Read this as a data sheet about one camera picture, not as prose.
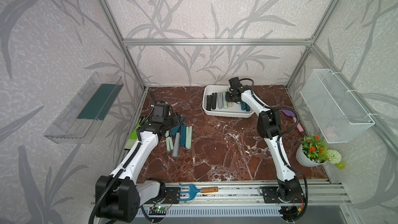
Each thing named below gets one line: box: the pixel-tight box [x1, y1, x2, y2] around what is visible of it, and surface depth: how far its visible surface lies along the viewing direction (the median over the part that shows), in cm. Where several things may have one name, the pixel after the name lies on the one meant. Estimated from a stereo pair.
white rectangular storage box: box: [202, 84, 255, 118], surface depth 110 cm
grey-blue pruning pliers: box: [217, 91, 224, 109], surface depth 111 cm
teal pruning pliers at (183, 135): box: [180, 124, 187, 148], surface depth 95 cm
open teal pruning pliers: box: [170, 116, 188, 143], surface depth 96 cm
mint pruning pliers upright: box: [185, 126, 193, 150], surface depth 94 cm
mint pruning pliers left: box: [165, 130, 174, 152], surface depth 90 cm
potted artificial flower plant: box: [295, 133, 347, 171], surface depth 75 cm
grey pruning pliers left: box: [172, 132, 180, 158], surface depth 90 cm
